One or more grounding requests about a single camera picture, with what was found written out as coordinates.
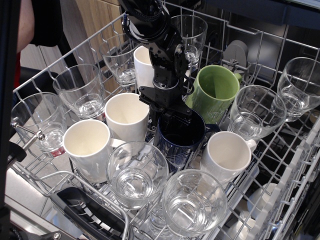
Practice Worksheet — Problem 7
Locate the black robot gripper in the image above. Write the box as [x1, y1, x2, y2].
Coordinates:
[139, 75, 192, 132]

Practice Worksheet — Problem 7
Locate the dark blue ceramic mug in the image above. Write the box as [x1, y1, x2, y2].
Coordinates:
[153, 110, 220, 173]

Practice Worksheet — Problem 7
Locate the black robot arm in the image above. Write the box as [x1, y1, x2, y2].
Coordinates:
[119, 0, 192, 126]

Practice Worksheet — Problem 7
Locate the tall white mug rear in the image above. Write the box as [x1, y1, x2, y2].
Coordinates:
[133, 45, 155, 95]

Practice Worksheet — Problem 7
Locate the clear glass front centre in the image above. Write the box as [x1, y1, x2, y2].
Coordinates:
[106, 141, 169, 210]

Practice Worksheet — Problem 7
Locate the clear glass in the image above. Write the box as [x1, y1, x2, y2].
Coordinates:
[171, 14, 208, 73]
[11, 92, 67, 158]
[162, 169, 228, 238]
[227, 85, 287, 142]
[277, 57, 320, 122]
[99, 33, 140, 93]
[53, 63, 105, 121]
[106, 141, 169, 210]

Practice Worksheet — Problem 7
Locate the green ceramic mug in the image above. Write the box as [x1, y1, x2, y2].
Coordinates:
[185, 65, 243, 124]

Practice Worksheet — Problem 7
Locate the white mug front right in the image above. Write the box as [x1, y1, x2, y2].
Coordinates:
[199, 131, 257, 187]

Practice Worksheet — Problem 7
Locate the white mug front left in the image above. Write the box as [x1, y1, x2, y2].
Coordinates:
[63, 119, 125, 184]

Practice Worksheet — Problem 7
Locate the clear glass rear left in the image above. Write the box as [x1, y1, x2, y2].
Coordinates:
[99, 33, 140, 93]

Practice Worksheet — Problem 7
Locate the clear glass front bottom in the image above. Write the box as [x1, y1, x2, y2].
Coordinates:
[162, 169, 228, 238]

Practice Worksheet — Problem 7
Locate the clear glass left middle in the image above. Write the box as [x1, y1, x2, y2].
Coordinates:
[53, 63, 105, 121]

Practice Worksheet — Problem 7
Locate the clear glass right middle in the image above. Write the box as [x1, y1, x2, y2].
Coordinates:
[227, 85, 287, 142]

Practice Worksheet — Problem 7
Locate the clear glass rear centre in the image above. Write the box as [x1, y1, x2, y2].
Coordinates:
[171, 14, 208, 73]

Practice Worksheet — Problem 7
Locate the grey plastic spray fitting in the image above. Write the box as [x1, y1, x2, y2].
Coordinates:
[222, 40, 249, 67]

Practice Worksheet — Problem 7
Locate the clear glass far left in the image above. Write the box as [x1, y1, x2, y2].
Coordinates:
[11, 92, 67, 158]

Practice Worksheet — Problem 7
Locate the white dishes lower rack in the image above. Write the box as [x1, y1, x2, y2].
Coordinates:
[223, 182, 277, 240]

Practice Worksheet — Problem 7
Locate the clear glass far right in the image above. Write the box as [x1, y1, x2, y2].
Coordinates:
[277, 57, 320, 122]

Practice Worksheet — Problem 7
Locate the black clamp with screw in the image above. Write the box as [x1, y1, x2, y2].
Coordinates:
[6, 122, 46, 170]

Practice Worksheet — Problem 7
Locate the grey wire dishwasher rack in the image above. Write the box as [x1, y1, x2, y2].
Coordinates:
[5, 0, 320, 240]

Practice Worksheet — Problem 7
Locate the white handleless cup centre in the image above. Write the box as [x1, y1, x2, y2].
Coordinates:
[104, 92, 150, 151]

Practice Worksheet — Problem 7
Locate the black rack handle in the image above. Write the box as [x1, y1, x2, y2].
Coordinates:
[50, 187, 125, 240]

